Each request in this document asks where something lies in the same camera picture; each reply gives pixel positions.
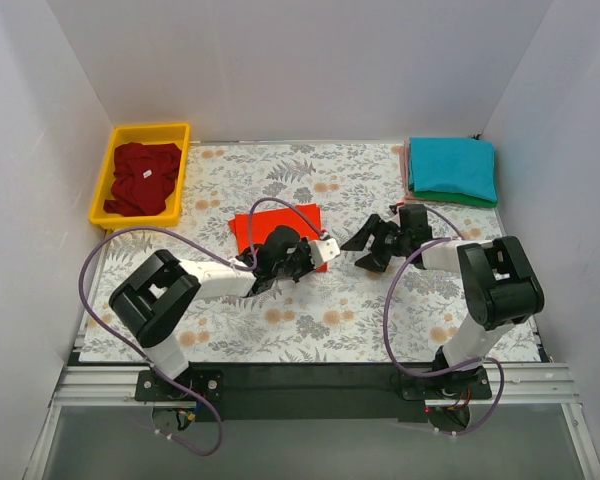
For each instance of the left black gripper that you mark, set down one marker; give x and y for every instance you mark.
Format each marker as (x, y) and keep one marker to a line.
(303, 256)

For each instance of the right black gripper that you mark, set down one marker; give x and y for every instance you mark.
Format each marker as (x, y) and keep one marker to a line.
(381, 242)

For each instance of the orange t shirt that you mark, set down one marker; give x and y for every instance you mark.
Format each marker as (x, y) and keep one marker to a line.
(253, 228)

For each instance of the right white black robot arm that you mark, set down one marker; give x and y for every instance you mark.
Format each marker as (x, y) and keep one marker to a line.
(501, 290)

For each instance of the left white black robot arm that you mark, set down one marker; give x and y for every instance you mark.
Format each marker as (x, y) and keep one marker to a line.
(152, 301)

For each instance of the floral patterned table mat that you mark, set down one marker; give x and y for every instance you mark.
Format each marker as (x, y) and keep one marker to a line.
(344, 314)

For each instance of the folded green t shirt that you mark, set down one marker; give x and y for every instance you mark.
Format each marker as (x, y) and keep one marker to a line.
(457, 198)

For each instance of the folded pink t shirt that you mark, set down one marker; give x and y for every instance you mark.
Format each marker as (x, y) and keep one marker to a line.
(405, 170)

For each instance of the folded teal t shirt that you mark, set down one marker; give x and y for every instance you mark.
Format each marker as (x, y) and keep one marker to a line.
(453, 165)

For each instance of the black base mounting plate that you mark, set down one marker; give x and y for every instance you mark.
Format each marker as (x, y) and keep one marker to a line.
(299, 391)

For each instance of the dark red t shirt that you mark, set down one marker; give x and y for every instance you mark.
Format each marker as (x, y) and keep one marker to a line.
(144, 177)

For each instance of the yellow plastic bin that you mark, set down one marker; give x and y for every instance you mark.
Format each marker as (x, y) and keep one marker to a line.
(146, 134)

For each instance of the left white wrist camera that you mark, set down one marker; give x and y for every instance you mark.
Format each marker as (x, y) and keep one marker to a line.
(323, 251)

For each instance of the aluminium frame rail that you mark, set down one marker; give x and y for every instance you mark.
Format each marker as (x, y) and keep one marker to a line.
(137, 385)

